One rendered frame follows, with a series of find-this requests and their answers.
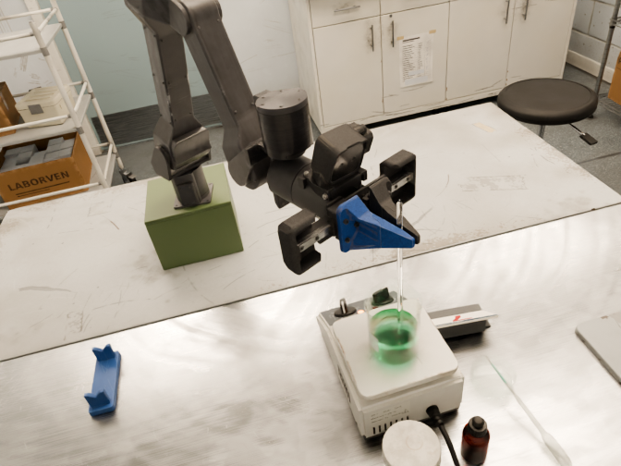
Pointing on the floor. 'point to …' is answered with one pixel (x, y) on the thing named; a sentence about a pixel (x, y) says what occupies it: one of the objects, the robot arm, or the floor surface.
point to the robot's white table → (499, 166)
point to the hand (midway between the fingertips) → (389, 227)
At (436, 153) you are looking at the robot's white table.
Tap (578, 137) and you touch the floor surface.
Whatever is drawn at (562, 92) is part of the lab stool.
